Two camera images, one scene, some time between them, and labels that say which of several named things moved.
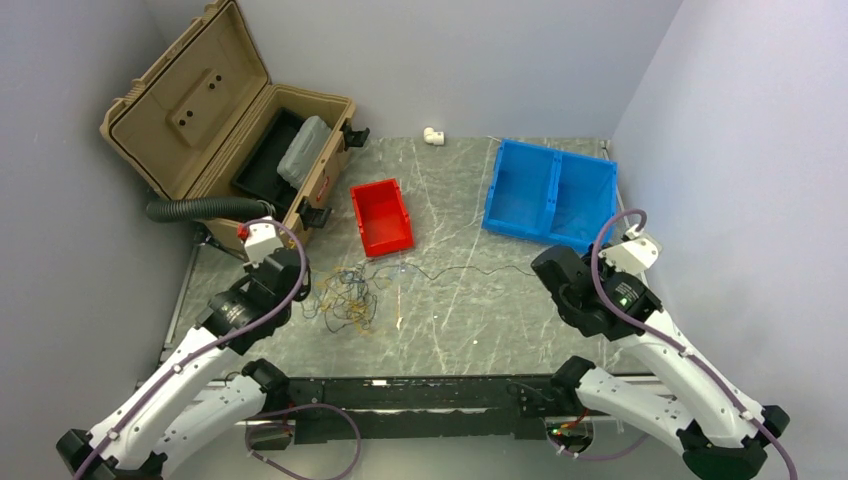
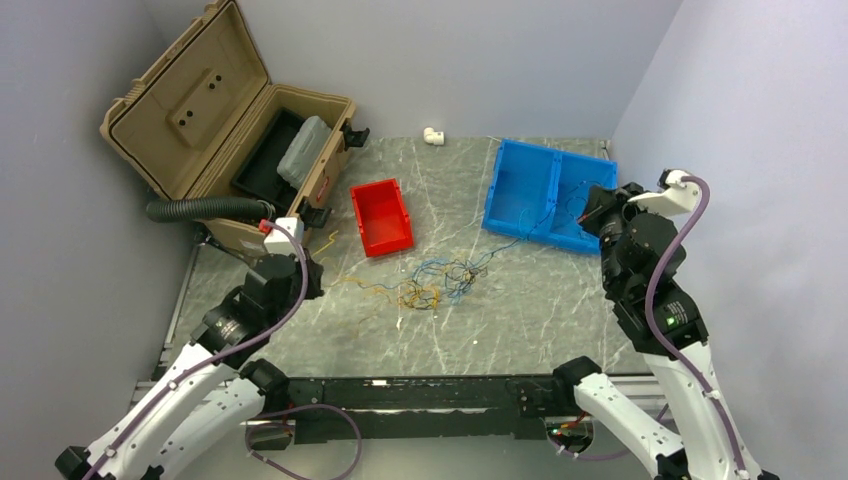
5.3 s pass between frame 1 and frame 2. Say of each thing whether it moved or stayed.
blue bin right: stayed
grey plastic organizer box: stayed
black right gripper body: moved
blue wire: moved
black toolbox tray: stayed
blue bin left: stayed
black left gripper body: stayed
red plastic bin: stayed
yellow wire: moved
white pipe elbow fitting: stayed
